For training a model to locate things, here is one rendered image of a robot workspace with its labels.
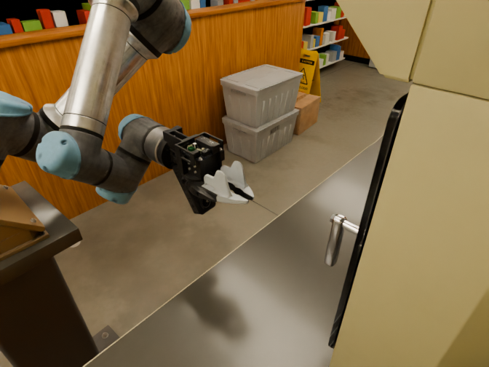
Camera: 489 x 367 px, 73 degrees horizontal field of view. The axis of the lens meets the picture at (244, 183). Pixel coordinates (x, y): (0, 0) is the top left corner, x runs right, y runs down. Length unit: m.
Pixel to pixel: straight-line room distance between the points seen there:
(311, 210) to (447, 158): 0.61
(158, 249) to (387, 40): 1.95
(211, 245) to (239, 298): 1.43
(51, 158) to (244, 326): 0.44
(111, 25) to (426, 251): 0.63
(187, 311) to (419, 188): 0.49
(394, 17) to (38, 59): 2.00
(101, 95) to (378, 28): 0.51
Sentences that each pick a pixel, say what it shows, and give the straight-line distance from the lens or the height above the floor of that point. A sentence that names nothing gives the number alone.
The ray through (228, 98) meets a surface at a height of 0.51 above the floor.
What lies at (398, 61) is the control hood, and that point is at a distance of 0.30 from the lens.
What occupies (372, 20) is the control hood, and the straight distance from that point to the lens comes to 0.31.
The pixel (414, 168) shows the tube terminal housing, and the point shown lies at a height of 1.34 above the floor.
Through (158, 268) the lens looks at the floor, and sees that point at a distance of 2.03.
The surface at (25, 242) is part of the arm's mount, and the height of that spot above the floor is 0.95.
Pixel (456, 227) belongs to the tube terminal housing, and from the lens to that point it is 0.34.
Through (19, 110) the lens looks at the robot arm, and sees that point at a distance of 0.87.
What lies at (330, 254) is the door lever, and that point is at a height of 1.14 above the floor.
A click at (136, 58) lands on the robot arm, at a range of 0.87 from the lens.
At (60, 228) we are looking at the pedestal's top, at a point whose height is 0.94.
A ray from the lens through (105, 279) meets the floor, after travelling 2.07.
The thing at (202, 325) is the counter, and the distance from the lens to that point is 0.66.
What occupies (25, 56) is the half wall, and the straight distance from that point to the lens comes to 2.15.
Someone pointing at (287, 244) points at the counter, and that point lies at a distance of 0.79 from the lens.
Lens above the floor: 1.50
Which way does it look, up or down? 35 degrees down
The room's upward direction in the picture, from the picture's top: straight up
